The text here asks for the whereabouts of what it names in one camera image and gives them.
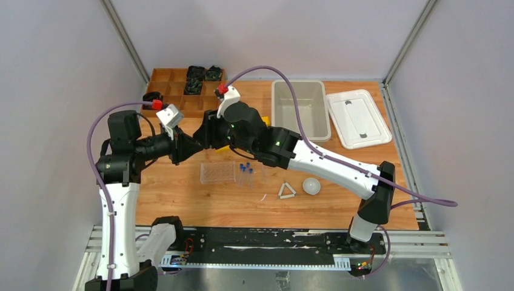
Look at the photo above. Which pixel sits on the clear plastic tube rack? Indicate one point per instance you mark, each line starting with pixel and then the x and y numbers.
pixel 217 172

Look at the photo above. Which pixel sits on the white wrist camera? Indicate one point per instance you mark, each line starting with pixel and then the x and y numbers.
pixel 169 118
pixel 229 95

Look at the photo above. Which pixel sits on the white porcelain dish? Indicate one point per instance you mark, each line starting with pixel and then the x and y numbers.
pixel 311 186

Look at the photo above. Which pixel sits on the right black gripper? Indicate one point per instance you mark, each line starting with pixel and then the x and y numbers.
pixel 207 134

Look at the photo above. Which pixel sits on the blue capped tube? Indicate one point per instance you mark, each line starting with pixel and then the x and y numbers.
pixel 240 166
pixel 250 177
pixel 247 170
pixel 242 177

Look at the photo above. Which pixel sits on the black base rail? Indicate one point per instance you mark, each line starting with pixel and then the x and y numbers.
pixel 272 249

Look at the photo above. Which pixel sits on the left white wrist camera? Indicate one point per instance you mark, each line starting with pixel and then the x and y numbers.
pixel 169 118

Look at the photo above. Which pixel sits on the white plastic bin lid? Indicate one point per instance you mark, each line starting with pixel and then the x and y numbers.
pixel 357 119

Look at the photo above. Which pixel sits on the yellow test tube rack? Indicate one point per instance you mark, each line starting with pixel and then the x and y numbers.
pixel 266 120

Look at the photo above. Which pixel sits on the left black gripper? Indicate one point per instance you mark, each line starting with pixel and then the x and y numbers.
pixel 176 146

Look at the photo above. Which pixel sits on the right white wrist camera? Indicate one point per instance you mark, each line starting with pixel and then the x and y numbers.
pixel 229 95

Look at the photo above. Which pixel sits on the wooden compartment tray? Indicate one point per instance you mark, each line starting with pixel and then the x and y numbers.
pixel 191 91

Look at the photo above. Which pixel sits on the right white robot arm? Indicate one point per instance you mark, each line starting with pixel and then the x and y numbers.
pixel 241 127

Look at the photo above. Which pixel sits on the grey plastic bin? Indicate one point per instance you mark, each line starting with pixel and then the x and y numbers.
pixel 312 108

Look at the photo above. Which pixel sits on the white clay triangle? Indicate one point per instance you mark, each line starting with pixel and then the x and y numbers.
pixel 286 191

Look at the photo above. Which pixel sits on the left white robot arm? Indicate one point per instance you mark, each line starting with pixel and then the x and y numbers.
pixel 118 171

